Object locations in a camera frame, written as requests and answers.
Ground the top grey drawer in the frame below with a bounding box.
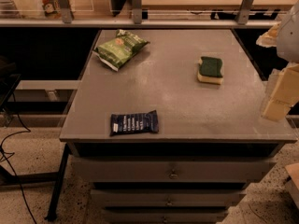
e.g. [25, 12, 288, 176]
[73, 157, 275, 183]

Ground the white and orange package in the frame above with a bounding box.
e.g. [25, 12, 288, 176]
[13, 0, 61, 19]

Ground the cardboard box at right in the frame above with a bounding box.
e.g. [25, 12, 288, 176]
[285, 163, 299, 209]

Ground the wooden shelf with metal rail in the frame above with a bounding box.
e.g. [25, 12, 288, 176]
[0, 0, 298, 29]

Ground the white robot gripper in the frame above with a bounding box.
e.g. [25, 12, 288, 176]
[256, 1, 299, 121]

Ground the grey drawer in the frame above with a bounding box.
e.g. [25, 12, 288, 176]
[73, 157, 275, 183]
[102, 209, 228, 224]
[91, 189, 246, 208]

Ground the bottom grey drawer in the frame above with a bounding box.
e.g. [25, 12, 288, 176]
[102, 209, 228, 224]

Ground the grey drawer cabinet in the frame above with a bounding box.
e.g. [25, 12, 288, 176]
[61, 30, 295, 216]

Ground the dark blue snack packet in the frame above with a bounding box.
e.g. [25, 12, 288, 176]
[110, 110, 159, 136]

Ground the black cable on floor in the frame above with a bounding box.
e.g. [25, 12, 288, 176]
[0, 91, 38, 224]

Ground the green and yellow sponge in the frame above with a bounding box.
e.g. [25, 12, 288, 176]
[197, 56, 223, 85]

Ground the middle grey drawer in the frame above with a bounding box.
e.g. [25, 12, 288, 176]
[91, 189, 246, 208]

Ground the green chip bag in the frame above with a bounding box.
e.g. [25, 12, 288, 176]
[93, 29, 149, 72]

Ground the black metal stand leg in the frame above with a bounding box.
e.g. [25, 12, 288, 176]
[45, 145, 70, 222]

